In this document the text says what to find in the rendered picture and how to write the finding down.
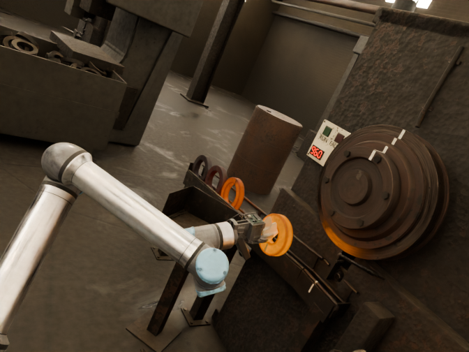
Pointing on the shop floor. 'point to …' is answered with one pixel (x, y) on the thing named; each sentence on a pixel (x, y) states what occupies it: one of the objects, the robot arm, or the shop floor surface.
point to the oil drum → (264, 149)
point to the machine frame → (254, 338)
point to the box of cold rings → (55, 93)
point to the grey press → (133, 52)
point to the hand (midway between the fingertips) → (276, 230)
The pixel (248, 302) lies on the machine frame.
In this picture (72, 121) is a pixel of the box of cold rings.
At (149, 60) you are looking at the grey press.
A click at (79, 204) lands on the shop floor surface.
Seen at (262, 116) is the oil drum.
